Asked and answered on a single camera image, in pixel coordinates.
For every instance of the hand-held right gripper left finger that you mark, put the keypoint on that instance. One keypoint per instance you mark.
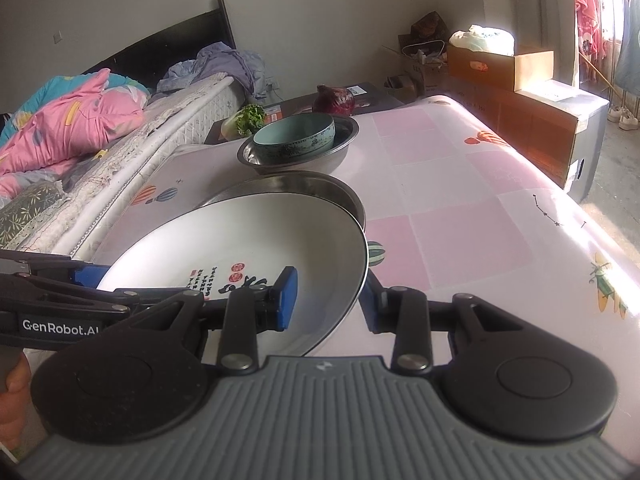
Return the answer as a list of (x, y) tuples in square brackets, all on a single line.
[(286, 300)]

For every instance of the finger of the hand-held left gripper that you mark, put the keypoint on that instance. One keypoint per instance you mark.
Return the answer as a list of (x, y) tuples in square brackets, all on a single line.
[(92, 276), (150, 296)]

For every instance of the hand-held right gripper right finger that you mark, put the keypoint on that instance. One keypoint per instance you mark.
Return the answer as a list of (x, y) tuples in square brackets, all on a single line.
[(372, 310)]

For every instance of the shallow white steel plate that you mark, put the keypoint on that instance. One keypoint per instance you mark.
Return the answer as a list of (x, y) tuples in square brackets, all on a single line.
[(225, 240)]

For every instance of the large steel plate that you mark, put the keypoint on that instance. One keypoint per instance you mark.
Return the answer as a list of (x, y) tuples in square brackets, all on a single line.
[(364, 217)]

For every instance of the medium steel plate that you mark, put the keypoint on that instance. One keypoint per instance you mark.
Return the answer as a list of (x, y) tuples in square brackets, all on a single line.
[(320, 190)]

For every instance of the steel bowl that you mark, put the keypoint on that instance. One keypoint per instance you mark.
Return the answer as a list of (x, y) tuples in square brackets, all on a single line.
[(346, 132), (300, 167)]

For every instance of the teal ceramic bowl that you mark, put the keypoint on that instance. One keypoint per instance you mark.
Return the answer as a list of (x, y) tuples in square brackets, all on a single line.
[(295, 145)]

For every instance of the person's left hand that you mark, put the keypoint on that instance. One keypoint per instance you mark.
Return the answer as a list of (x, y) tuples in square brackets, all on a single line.
[(17, 375)]

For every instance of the green leaf-print pillow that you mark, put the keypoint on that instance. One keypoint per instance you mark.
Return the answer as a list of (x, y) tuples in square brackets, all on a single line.
[(30, 210)]

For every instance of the pink quilt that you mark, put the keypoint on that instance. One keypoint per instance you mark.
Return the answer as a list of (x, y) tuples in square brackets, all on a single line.
[(65, 125)]

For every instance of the white quilted mattress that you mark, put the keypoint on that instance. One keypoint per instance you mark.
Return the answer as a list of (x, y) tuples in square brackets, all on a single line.
[(165, 125)]

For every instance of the napa cabbage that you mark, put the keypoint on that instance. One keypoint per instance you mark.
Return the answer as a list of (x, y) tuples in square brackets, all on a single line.
[(245, 120)]

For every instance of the purple eggplant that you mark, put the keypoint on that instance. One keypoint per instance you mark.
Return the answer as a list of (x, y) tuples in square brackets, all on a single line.
[(335, 102)]

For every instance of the black flat box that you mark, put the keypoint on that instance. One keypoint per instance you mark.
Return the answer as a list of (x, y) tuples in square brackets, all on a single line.
[(380, 97)]

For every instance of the grey-blue clothes pile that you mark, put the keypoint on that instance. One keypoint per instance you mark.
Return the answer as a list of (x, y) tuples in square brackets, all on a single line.
[(225, 67)]

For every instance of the black headboard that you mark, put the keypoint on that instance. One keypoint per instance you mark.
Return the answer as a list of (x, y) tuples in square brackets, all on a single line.
[(165, 45)]

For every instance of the open cardboard box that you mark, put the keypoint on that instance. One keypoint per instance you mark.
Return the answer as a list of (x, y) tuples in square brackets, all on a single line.
[(425, 72)]

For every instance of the large cardboard box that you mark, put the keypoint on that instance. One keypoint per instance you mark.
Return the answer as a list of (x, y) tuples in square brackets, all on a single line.
[(540, 130)]

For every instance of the long cardboard box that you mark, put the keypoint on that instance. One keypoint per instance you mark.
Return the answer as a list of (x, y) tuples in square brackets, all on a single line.
[(495, 67)]

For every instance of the brown crumpled bag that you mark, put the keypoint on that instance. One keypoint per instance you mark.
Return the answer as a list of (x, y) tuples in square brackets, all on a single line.
[(430, 27)]

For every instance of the white plastic bag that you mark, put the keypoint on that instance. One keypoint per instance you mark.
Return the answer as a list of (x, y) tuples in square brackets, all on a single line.
[(480, 40)]

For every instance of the white sneaker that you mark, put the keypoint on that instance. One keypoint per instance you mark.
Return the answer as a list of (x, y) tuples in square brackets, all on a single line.
[(630, 120), (615, 114)]

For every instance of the wooden stick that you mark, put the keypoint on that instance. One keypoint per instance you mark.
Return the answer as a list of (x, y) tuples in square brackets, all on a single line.
[(597, 69)]

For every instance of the pink floral garment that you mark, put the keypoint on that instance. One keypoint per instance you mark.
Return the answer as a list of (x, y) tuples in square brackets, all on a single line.
[(590, 15)]

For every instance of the blue hanging towel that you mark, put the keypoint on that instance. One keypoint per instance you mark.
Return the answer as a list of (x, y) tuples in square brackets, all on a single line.
[(629, 45)]

